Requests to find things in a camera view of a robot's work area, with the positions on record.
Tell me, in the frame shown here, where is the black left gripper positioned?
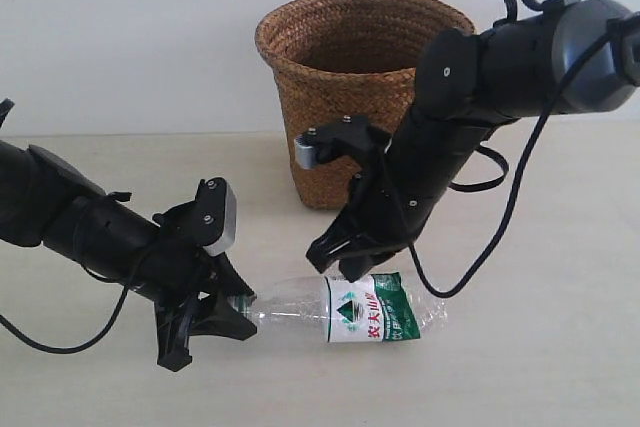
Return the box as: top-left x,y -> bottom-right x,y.
135,232 -> 258,372

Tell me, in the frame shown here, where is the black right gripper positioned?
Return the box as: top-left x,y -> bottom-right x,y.
306,136 -> 430,281

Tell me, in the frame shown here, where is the clear plastic water bottle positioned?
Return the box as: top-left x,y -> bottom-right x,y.
229,271 -> 447,347

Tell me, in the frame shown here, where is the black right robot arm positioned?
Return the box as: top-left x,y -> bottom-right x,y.
296,0 -> 639,281

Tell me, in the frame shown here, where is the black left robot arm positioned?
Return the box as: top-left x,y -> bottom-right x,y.
1,142 -> 257,372

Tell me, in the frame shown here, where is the woven brown wicker basket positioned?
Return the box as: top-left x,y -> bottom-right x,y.
254,0 -> 477,211

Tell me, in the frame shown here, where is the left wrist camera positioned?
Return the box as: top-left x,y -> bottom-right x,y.
192,177 -> 237,257

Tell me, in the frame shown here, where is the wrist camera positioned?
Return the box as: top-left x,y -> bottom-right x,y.
192,177 -> 237,257
294,115 -> 391,170

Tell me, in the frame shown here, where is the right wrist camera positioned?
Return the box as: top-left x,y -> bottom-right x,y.
294,115 -> 391,170

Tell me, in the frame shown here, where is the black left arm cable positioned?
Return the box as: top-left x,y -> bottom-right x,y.
0,241 -> 166,353

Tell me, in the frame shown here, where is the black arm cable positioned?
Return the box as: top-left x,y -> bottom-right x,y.
0,241 -> 166,353
407,0 -> 640,298

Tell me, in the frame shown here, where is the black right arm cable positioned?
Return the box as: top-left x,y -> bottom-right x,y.
407,0 -> 640,298

